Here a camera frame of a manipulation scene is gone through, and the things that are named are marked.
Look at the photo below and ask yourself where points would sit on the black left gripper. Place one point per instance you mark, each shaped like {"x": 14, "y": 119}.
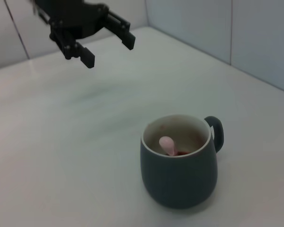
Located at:
{"x": 73, "y": 16}

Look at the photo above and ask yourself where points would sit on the grey ceramic cup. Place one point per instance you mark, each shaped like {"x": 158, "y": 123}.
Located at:
{"x": 180, "y": 182}

